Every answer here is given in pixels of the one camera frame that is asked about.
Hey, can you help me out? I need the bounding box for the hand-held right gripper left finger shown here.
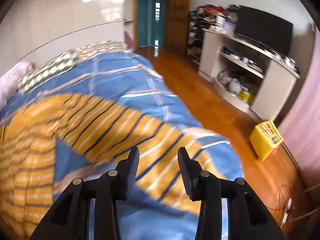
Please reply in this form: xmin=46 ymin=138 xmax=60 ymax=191
xmin=29 ymin=146 xmax=140 ymax=240

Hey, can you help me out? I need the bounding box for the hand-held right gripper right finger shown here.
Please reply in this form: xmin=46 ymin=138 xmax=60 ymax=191
xmin=177 ymin=147 xmax=288 ymax=240

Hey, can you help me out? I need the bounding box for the yellow striped garment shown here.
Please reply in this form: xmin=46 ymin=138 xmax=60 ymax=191
xmin=0 ymin=93 xmax=225 ymax=239

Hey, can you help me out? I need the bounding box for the pile of clothes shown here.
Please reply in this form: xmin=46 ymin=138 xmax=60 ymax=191
xmin=192 ymin=4 xmax=238 ymax=22

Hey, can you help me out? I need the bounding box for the yellow box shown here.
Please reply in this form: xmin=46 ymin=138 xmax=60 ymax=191
xmin=249 ymin=120 xmax=284 ymax=161

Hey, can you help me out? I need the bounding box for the blue plaid bed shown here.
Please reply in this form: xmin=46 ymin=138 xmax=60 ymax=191
xmin=0 ymin=52 xmax=245 ymax=240

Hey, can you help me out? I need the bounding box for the yellow container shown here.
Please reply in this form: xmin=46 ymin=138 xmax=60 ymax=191
xmin=239 ymin=90 xmax=255 ymax=103

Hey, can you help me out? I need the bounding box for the white kettle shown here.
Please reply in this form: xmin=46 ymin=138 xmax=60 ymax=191
xmin=229 ymin=81 xmax=242 ymax=95

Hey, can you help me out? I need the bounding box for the white power strip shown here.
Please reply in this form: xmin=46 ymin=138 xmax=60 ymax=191
xmin=281 ymin=198 xmax=295 ymax=224

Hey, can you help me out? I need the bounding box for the beige patterned pillow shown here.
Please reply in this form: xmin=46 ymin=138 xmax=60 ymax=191
xmin=75 ymin=41 xmax=130 ymax=55

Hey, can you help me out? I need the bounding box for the beige television cabinet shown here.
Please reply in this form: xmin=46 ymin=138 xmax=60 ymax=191
xmin=198 ymin=28 xmax=300 ymax=122

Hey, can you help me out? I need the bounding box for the shoe rack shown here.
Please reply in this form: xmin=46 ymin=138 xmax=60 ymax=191
xmin=187 ymin=7 xmax=218 ymax=65

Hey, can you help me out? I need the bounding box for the green dotted pillow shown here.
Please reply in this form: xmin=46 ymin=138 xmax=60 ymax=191
xmin=17 ymin=51 xmax=78 ymax=94

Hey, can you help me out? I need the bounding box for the purple box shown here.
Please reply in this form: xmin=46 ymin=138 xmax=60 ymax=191
xmin=222 ymin=21 xmax=237 ymax=34

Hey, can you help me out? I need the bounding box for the pink floral quilt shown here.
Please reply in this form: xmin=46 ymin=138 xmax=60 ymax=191
xmin=0 ymin=61 xmax=34 ymax=105

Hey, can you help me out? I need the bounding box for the brown wooden door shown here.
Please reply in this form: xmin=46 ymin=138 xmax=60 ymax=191
xmin=164 ymin=0 xmax=193 ymax=55

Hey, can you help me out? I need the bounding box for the teal door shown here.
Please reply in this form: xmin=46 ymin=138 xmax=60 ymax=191
xmin=137 ymin=0 xmax=167 ymax=48

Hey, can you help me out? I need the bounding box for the black television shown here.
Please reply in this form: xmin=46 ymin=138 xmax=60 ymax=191
xmin=235 ymin=5 xmax=293 ymax=57

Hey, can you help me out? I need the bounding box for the glossy white wardrobe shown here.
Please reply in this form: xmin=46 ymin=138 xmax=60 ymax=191
xmin=0 ymin=0 xmax=134 ymax=63

